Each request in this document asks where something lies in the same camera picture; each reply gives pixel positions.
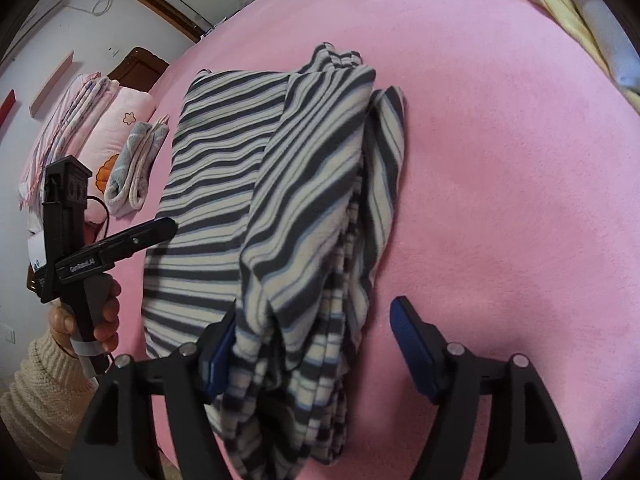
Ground grey white striped sweater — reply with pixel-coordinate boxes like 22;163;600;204
142;44;405;479

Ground beige knit sleeve forearm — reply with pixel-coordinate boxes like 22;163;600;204
1;333;96;479

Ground pile of pastel clothes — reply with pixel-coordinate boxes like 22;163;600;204
528;0;639;108

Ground person's left hand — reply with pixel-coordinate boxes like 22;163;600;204
49;281;122;359

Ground folded grey knit sweater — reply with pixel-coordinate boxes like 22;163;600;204
104;116;169;218

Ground folded pink striped blanket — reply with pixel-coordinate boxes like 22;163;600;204
17;72;120;209

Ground pink cartoon quilt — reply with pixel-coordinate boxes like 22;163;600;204
79;87;156;200

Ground dark wooden headboard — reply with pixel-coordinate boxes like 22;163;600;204
108;47;169;92

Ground pink bed blanket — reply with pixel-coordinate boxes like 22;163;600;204
98;0;640;480

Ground black cable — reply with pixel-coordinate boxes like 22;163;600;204
86;194;112;241

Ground pink wall shelf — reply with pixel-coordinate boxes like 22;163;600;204
28;50;75;118

